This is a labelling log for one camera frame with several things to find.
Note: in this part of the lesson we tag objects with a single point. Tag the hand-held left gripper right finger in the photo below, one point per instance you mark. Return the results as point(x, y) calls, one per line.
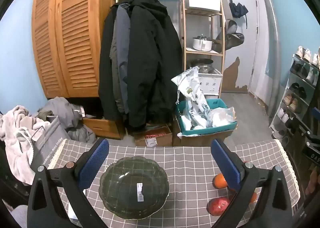
point(226, 165)

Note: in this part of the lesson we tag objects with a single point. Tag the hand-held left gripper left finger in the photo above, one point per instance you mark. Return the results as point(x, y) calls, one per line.
point(93, 160)

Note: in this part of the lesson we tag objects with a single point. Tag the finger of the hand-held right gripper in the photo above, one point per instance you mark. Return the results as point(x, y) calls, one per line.
point(316, 115)
point(308, 130)

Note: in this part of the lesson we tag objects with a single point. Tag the orange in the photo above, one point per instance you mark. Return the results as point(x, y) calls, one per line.
point(253, 197)
point(218, 181)

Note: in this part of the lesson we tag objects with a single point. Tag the dark green glass bowl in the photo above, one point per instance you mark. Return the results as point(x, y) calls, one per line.
point(125, 188)

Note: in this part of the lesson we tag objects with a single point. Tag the red apple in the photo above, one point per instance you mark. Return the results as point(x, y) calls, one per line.
point(217, 206)

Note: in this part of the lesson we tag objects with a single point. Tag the person's right hand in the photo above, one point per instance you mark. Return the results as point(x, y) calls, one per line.
point(313, 179)

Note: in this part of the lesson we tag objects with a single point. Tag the shoe rack with shoes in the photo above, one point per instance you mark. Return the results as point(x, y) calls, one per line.
point(293, 101)

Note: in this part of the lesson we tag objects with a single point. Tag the large cardboard box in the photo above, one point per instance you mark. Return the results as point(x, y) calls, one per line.
point(205, 139)

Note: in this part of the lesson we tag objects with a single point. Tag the wooden drawer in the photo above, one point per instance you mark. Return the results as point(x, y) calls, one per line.
point(105, 126)

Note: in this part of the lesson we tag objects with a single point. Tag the grey shoe rack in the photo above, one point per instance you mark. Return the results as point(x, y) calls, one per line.
point(276, 114)

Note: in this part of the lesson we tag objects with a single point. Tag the teal plastic crate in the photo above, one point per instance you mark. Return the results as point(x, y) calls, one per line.
point(212, 129)

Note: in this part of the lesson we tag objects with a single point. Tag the clear plastic bag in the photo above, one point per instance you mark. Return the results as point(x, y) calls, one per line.
point(221, 118)

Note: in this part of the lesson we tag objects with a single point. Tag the grey tote bag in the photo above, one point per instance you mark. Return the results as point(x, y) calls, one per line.
point(50, 138)

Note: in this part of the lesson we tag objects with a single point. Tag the grey clothes pile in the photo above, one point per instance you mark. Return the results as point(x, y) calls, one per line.
point(62, 110)

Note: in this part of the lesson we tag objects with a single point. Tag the cardboard box with red label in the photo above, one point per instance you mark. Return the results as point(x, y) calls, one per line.
point(156, 138)

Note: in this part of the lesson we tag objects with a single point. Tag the olive cloth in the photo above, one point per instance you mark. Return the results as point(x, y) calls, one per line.
point(45, 114)

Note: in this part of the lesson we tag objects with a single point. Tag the printed white rice bag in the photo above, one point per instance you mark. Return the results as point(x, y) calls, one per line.
point(192, 93)

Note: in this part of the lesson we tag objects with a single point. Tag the black jacket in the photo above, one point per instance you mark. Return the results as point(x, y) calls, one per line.
point(106, 80)

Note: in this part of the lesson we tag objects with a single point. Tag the white door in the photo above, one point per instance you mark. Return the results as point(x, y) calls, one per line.
point(247, 68)

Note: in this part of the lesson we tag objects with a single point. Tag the white plastic basket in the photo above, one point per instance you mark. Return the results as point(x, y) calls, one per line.
point(211, 83)

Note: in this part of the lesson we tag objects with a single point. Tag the steel steamer pot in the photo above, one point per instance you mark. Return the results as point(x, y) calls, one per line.
point(203, 66)

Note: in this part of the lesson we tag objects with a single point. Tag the olive hanging bag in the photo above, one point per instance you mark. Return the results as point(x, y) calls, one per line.
point(230, 38)

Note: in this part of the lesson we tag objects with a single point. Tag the black hooded coat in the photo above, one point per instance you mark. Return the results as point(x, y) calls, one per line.
point(150, 55)

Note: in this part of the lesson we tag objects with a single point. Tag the grey jacket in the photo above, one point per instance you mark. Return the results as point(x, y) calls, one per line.
point(121, 43)

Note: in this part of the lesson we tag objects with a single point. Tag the wooden louvered wardrobe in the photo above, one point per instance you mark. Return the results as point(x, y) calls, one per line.
point(62, 43)

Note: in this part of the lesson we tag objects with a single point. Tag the steel cooking pot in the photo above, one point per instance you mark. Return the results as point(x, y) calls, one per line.
point(201, 44)

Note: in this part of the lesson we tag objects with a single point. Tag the bamboo shelf rack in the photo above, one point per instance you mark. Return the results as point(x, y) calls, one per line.
point(183, 43)

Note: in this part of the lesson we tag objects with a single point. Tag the dark blue umbrella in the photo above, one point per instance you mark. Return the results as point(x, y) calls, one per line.
point(238, 9)

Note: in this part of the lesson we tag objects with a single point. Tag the white plastic storage box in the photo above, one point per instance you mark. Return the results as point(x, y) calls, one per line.
point(203, 0)

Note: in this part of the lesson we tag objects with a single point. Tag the silver duct pipe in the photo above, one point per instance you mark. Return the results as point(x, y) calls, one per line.
point(271, 30)

